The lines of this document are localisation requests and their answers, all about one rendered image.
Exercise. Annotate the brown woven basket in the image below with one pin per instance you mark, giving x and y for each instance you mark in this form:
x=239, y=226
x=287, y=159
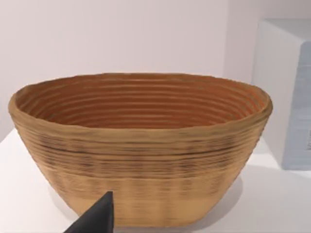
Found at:
x=141, y=155

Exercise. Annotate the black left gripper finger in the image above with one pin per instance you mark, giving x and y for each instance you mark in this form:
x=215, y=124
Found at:
x=100, y=216

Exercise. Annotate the pale blue box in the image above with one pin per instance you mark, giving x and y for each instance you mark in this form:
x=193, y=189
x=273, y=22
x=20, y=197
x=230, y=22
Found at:
x=297, y=121

